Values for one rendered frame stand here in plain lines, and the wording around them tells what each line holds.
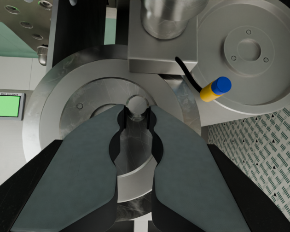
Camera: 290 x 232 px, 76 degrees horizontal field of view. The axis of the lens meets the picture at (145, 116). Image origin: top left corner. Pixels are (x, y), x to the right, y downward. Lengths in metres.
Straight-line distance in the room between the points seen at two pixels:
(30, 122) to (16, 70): 3.32
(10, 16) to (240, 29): 0.41
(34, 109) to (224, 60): 0.17
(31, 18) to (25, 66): 3.00
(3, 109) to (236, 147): 0.53
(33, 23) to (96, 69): 0.33
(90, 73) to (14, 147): 0.43
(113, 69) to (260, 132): 0.20
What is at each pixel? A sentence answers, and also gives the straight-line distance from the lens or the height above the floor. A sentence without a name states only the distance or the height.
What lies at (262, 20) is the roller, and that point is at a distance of 0.23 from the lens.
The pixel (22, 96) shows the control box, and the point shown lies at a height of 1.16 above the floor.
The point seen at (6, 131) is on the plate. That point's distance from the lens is 0.58.
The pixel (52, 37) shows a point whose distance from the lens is 0.20.
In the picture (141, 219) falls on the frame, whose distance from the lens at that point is 0.52.
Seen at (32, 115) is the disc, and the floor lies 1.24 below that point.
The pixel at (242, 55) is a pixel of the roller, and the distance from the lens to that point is 0.20.
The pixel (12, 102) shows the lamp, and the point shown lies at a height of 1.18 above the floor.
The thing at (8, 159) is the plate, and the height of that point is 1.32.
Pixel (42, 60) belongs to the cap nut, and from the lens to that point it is 0.56.
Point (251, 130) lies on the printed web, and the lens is 0.29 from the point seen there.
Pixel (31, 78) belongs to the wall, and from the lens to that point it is 3.34.
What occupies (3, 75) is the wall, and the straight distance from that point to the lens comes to 3.56.
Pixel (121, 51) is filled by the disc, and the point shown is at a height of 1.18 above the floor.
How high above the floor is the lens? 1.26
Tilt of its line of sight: 7 degrees down
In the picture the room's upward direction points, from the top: 178 degrees counter-clockwise
